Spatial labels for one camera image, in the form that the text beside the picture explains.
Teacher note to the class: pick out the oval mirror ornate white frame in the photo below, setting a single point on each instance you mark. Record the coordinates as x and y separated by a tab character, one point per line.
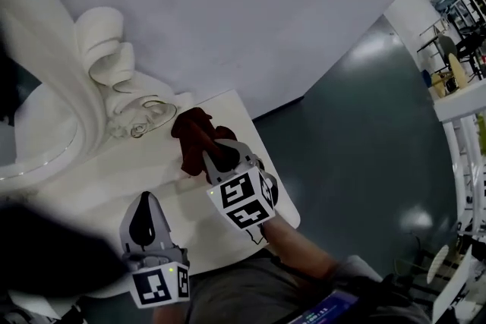
102	45

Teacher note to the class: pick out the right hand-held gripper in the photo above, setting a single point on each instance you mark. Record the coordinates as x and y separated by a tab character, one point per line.
239	197

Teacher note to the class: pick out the white frame rack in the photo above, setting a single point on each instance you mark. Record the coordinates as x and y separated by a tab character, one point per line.
459	106

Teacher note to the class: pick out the reddish brown cloth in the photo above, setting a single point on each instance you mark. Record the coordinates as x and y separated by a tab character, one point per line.
193	140

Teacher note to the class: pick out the person's right forearm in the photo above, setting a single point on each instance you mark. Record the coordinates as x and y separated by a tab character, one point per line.
296	250

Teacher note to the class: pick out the round wooden board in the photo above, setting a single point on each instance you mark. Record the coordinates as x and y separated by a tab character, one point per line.
457	70
440	85

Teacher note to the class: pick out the black chest-mounted screen device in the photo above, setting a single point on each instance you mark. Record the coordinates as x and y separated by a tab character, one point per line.
330	309

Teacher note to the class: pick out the person's gray shirt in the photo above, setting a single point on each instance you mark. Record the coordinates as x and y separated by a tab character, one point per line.
235	296

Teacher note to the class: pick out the white panel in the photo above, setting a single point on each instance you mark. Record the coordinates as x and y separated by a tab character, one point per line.
453	288

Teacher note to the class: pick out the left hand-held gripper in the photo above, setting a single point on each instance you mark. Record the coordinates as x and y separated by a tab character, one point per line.
155	288

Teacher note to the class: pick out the white dressing table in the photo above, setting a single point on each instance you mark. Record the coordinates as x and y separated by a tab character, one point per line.
114	182

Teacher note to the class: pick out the black chair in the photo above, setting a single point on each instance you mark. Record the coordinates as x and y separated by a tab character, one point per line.
469	49

